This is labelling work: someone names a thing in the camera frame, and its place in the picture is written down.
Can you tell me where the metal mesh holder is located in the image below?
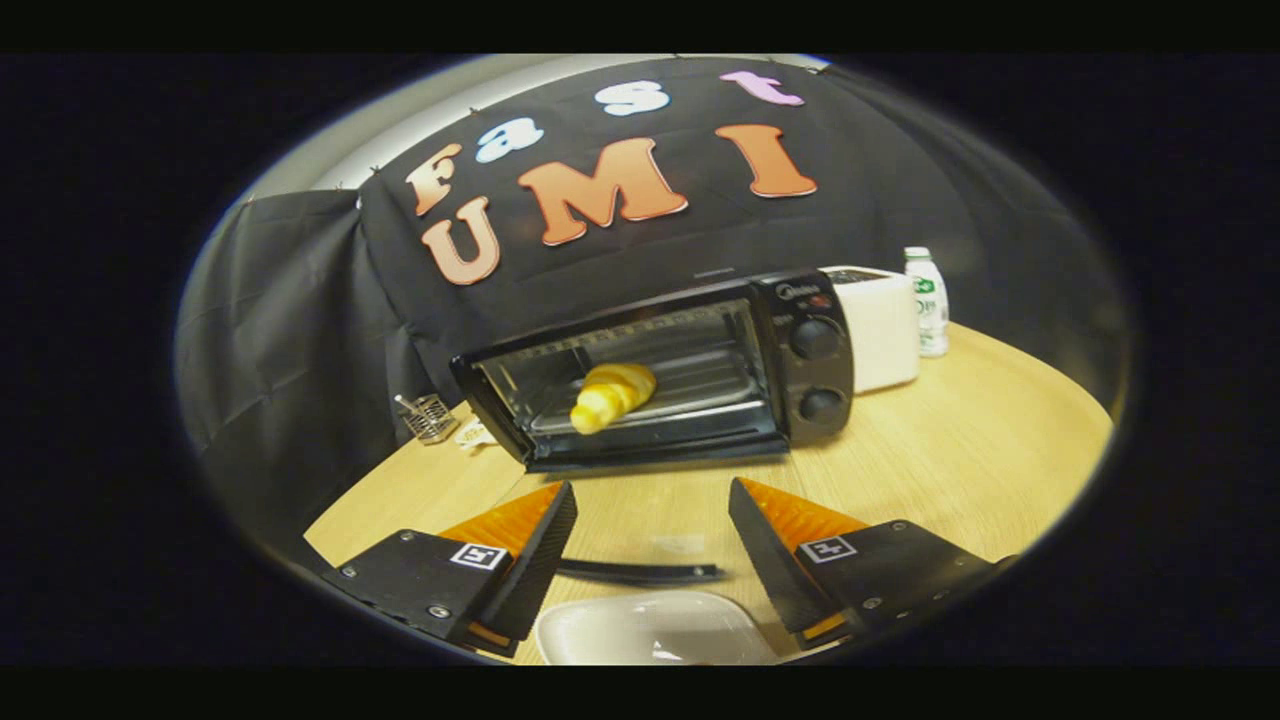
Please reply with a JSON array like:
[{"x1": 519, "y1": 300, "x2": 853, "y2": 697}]
[{"x1": 394, "y1": 392, "x2": 460, "y2": 446}]

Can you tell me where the black toaster oven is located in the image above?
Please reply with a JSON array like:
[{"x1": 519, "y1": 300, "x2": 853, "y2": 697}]
[{"x1": 449, "y1": 268, "x2": 857, "y2": 587}]

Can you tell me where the golden croissant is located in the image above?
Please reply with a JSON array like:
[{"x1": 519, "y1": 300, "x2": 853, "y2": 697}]
[{"x1": 569, "y1": 361, "x2": 659, "y2": 437}]

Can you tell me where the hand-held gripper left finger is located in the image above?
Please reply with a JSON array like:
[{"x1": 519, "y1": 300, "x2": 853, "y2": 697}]
[{"x1": 320, "y1": 481, "x2": 580, "y2": 659}]

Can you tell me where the white plastic bottle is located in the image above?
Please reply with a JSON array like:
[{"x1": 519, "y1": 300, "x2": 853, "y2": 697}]
[{"x1": 903, "y1": 246, "x2": 951, "y2": 359}]

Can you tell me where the white pop-up toaster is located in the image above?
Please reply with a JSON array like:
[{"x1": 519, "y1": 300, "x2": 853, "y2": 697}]
[{"x1": 819, "y1": 265, "x2": 922, "y2": 395}]

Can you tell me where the black backdrop cloth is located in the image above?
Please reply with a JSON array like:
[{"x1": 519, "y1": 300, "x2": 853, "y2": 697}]
[{"x1": 175, "y1": 57, "x2": 1131, "y2": 541}]

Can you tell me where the white plate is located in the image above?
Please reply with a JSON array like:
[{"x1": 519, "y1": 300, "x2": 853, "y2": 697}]
[{"x1": 534, "y1": 589, "x2": 782, "y2": 667}]

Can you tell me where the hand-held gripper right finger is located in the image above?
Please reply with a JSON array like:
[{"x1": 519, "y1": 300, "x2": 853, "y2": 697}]
[{"x1": 728, "y1": 477, "x2": 1019, "y2": 652}]

